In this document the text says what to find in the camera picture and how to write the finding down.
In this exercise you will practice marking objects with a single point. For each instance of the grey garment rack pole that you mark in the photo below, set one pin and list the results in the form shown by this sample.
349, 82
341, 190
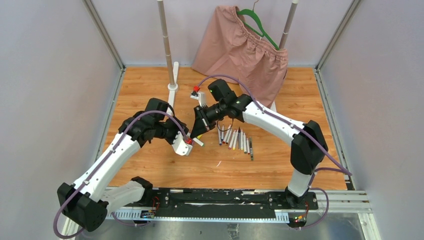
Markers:
288, 23
165, 37

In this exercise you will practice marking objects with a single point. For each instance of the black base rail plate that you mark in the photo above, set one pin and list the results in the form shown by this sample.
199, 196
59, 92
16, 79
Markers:
224, 204

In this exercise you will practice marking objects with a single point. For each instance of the aluminium frame right post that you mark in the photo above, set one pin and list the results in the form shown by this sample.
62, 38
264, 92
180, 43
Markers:
350, 12

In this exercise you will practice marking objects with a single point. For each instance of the pink shorts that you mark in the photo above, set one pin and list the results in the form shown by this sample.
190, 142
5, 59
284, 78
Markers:
229, 48

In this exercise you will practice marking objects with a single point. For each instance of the white garment rack right foot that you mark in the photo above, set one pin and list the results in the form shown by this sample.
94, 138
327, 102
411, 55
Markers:
273, 107

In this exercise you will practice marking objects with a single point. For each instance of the green clothes hanger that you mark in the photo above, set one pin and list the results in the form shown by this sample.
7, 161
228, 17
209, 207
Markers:
261, 31

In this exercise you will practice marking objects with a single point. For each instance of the white garment rack foot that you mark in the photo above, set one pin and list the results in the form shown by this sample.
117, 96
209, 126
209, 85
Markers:
173, 88
273, 107

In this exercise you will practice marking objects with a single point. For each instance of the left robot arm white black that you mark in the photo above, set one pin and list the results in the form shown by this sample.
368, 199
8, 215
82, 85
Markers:
87, 202

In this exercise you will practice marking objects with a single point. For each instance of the grey clear-cap pen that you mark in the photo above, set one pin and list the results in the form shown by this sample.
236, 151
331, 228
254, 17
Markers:
251, 149

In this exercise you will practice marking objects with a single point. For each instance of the purple cap white marker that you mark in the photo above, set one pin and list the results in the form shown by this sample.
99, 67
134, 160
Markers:
231, 140

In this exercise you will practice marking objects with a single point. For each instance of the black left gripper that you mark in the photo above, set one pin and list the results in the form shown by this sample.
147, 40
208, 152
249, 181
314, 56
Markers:
177, 128

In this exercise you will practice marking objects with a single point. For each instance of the grey garment rack right pole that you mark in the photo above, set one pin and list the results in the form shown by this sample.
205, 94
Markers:
288, 23

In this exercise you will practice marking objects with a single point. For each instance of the aluminium frame left post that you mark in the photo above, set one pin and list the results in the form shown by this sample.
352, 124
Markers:
89, 5

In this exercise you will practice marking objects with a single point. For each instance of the grey garment rack left pole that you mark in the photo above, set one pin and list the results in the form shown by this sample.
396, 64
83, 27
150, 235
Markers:
165, 37

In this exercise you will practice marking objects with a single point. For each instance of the yellow cap white marker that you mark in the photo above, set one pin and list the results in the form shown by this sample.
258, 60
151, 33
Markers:
234, 144

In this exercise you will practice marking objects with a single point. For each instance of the white garment rack left foot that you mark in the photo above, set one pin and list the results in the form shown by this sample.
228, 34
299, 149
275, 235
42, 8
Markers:
173, 88

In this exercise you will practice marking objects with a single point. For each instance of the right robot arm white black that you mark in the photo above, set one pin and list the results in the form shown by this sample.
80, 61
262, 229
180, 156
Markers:
306, 140

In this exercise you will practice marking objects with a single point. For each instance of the red cap white marker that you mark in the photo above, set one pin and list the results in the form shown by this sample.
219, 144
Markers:
247, 146

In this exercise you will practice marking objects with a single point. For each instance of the green cap white marker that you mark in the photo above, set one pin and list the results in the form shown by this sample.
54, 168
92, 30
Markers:
199, 142
243, 141

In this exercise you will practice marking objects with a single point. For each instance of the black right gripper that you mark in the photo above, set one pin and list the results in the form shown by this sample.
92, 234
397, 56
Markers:
202, 123

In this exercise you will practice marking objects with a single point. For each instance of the aluminium frame post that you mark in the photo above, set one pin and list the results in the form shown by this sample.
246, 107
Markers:
89, 5
350, 12

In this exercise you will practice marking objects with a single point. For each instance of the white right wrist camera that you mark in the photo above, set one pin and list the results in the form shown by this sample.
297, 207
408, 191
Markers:
200, 97

